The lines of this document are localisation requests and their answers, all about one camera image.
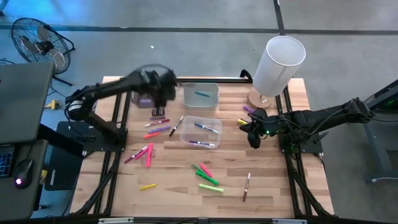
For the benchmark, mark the black floor fan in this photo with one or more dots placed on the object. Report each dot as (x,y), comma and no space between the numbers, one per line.
(42,46)

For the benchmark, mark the clear plastic bin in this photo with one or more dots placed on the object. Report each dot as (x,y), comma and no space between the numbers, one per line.
(186,137)

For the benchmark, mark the light green Sharpie highlighter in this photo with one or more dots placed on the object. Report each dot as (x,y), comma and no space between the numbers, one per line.
(211,188)

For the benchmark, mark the black dry-erase marker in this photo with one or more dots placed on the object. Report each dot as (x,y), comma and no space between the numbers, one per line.
(176,125)

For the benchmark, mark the dark grey translucent bin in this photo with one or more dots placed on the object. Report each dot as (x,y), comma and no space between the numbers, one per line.
(134,101)

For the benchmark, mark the purple highlighter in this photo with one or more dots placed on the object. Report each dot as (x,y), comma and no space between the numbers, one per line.
(159,129)
(248,109)
(144,101)

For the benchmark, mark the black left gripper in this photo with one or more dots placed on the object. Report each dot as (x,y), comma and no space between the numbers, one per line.
(161,82)

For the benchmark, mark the backlit keyboard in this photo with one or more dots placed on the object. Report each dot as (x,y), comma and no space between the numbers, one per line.
(6,161)

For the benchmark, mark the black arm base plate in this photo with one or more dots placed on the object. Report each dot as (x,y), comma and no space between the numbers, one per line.
(71,137)
(314,146)

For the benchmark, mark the white metal bracket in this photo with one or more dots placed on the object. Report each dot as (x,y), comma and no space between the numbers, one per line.
(115,220)
(289,221)

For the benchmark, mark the white shade table lamp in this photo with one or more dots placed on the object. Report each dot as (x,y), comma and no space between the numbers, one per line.
(280,65)

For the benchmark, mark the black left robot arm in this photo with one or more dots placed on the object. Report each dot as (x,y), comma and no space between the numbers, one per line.
(102,88)

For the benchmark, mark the dark grey desk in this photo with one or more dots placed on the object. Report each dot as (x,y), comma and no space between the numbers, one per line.
(18,202)

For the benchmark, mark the magenta dry-erase marker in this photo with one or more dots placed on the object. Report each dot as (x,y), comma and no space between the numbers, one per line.
(136,154)

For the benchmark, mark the red dry-erase marker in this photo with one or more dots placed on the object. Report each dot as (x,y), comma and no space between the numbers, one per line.
(157,123)

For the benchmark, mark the yellow power strip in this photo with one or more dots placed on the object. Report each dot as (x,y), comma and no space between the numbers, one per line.
(53,104)

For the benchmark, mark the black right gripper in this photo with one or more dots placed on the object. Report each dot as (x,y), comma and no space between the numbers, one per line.
(265,126)

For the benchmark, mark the black computer mouse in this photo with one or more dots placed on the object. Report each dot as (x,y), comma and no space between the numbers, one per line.
(23,172)

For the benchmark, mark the brown dry-erase marker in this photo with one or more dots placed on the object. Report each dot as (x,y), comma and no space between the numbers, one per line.
(246,187)

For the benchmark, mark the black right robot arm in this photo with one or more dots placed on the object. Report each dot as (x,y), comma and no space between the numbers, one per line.
(326,116)

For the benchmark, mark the teal marker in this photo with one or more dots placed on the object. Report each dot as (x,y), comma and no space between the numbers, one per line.
(202,94)

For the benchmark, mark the dark grey equipment stand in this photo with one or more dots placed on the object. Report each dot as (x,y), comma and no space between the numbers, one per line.
(377,149)

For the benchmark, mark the light grey plastic bin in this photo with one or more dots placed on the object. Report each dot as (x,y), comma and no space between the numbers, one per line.
(199,104)

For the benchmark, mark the yellow highlighter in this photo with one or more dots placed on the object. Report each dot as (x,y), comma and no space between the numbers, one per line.
(242,121)

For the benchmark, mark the black computer case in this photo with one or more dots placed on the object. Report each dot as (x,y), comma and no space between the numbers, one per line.
(63,174)

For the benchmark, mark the dark green marker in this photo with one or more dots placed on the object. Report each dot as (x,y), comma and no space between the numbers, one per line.
(196,167)

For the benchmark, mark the pink highlighter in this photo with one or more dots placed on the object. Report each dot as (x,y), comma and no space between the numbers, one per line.
(149,154)

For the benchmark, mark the small purple marker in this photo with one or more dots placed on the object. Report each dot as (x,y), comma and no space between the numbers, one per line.
(157,118)

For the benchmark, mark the orange marker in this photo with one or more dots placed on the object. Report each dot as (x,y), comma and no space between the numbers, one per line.
(151,135)

